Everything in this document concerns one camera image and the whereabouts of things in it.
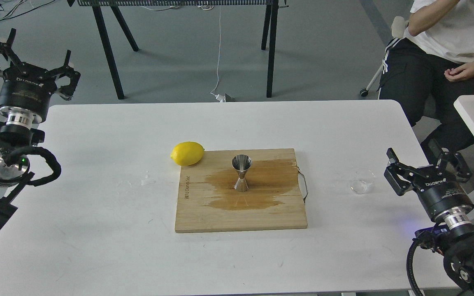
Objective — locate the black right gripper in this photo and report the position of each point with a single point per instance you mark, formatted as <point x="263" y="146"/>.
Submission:
<point x="439" y="195"/>

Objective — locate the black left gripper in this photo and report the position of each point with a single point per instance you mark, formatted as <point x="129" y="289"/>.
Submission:
<point x="25" y="96"/>

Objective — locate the small clear glass cup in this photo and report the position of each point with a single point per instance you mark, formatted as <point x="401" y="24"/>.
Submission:
<point x="363" y="181"/>

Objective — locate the steel double jigger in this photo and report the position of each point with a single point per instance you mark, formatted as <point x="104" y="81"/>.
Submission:
<point x="241" y="163"/>

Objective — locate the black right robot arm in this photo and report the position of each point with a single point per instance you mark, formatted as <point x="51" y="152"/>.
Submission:
<point x="453" y="238"/>

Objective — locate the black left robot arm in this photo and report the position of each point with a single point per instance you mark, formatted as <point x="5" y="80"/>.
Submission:
<point x="22" y="161"/>

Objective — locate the seated person white shirt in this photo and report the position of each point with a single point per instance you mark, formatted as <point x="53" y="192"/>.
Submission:
<point x="434" y="58"/>

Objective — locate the yellow lemon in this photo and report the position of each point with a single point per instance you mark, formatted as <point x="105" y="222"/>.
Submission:
<point x="187" y="153"/>

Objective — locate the wooden cutting board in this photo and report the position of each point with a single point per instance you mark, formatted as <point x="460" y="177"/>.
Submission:
<point x="208" y="202"/>

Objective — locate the black metal frame table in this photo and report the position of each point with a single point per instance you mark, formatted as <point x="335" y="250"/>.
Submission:
<point x="178" y="26"/>

